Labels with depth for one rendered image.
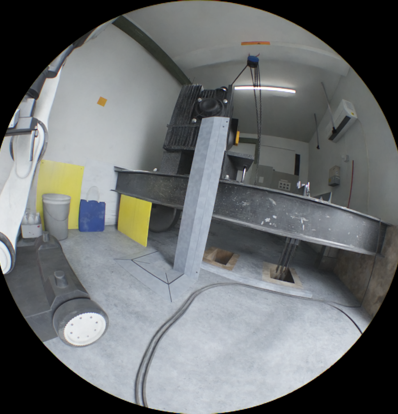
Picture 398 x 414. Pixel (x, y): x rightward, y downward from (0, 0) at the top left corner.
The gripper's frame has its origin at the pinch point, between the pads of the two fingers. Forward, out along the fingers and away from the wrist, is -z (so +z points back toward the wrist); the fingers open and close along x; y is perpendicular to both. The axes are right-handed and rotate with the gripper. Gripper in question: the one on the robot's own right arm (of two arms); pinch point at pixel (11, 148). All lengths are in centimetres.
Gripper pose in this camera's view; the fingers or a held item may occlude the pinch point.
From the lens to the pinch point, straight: 37.7
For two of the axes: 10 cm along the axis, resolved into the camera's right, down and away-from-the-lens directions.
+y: -9.0, -2.1, 3.8
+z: 1.1, -9.6, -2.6
